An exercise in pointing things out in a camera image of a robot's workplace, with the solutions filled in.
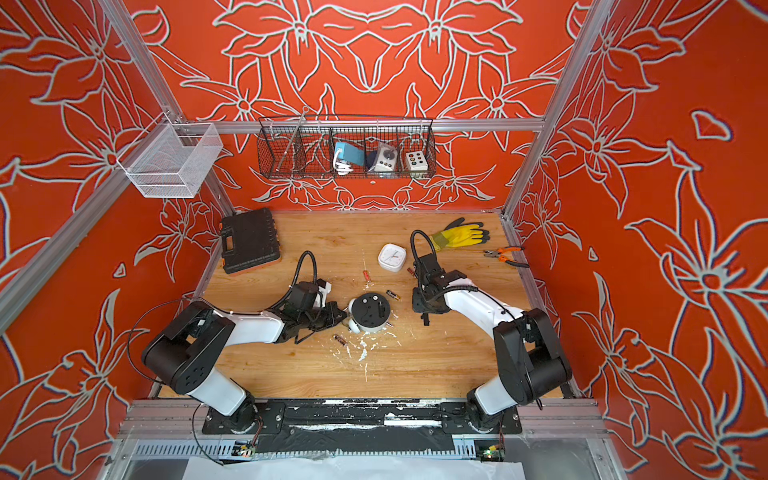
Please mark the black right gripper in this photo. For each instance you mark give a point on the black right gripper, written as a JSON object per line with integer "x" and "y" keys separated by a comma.
{"x": 417, "y": 306}

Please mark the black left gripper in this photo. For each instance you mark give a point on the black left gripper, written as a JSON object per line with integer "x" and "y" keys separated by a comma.
{"x": 330, "y": 309}

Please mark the white round twin-bell alarm clock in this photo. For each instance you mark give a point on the white round twin-bell alarm clock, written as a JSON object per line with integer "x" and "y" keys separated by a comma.
{"x": 368, "y": 313}

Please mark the white square alarm clock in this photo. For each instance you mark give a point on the white square alarm clock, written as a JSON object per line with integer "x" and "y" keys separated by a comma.
{"x": 392, "y": 257}

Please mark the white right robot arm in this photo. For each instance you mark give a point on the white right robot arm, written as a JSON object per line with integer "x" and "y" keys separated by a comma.
{"x": 529, "y": 356}

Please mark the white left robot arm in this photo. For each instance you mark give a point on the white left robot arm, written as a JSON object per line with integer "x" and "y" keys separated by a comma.
{"x": 183, "y": 356}

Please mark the yellow black work glove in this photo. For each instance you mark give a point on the yellow black work glove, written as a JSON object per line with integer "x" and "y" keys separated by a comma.
{"x": 459, "y": 234}

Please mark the black plastic tool case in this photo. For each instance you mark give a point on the black plastic tool case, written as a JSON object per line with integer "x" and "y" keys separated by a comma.
{"x": 249, "y": 240}

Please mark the beige button box in basket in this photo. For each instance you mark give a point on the beige button box in basket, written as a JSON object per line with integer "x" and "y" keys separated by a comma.
{"x": 416, "y": 163}

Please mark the white socket adapter in basket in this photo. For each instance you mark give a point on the white socket adapter in basket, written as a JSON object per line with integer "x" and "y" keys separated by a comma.
{"x": 385, "y": 159}

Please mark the blue white item in basket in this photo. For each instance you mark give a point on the blue white item in basket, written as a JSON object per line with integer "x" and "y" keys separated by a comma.
{"x": 346, "y": 157}

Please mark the orange handled pliers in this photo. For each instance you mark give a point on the orange handled pliers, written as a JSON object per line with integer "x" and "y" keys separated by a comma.
{"x": 505, "y": 255}

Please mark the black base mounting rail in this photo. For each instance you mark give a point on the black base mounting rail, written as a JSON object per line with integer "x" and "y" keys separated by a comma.
{"x": 319, "y": 428}

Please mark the black wire wall basket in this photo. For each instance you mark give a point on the black wire wall basket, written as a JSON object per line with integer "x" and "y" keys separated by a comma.
{"x": 320, "y": 147}

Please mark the clear plastic wall bin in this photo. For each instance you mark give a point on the clear plastic wall bin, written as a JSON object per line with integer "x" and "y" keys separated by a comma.
{"x": 172, "y": 161}

